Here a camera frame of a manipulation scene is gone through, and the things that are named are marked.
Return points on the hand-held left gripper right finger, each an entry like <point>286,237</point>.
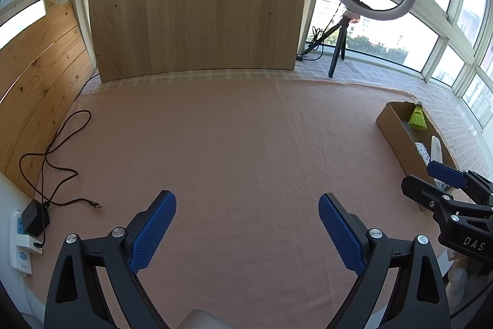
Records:
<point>341,232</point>

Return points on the star print tissue pack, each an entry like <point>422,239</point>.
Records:
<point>421,152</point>

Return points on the white sunscreen tube blue cap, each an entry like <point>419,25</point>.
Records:
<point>436,150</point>

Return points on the pine plank panel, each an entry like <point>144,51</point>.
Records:
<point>38,82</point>

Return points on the light wooden board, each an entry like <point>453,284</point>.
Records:
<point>192,5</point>

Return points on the yellow shuttlecock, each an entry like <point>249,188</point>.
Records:
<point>417,119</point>

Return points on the black power adapter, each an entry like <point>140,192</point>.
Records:
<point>34,217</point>

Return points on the checked tablecloth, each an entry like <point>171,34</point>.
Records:
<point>385,75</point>

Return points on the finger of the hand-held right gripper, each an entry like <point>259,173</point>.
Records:
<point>427,194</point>
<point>446,173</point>

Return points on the grey rounded object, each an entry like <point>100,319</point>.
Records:
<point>204,321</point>

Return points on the black tripod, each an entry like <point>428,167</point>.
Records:
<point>334,63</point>

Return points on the cardboard box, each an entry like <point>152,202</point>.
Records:
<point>396,136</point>

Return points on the dark grey card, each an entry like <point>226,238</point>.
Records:
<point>407,128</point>

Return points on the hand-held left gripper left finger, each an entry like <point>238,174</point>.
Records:
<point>152,232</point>

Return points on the white power strip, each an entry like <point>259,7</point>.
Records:
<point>23,256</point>

